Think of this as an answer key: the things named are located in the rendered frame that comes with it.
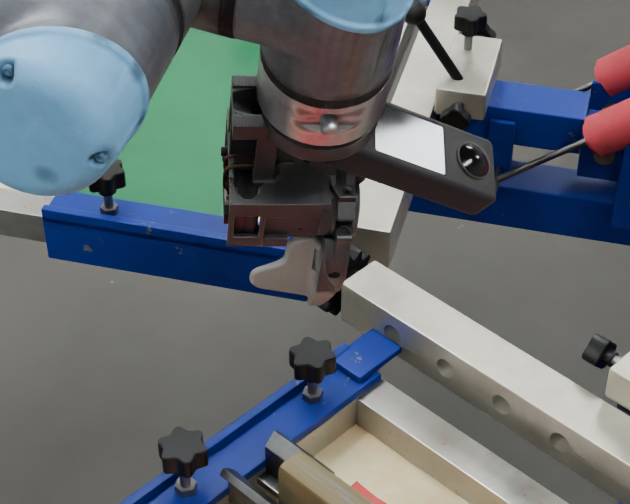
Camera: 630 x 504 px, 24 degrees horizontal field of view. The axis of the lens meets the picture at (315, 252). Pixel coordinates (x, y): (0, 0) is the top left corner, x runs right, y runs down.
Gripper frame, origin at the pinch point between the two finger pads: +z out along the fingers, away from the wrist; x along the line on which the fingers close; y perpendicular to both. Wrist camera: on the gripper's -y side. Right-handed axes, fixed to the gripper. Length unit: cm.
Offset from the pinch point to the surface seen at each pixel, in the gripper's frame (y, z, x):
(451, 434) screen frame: -15.7, 36.2, -1.0
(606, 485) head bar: -28.2, 31.3, 6.0
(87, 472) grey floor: 24, 163, -44
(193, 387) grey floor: 5, 169, -63
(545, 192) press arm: -35, 57, -40
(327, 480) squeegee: -2.7, 26.5, 6.7
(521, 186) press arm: -32, 58, -41
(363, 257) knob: -9.4, 40.0, -21.9
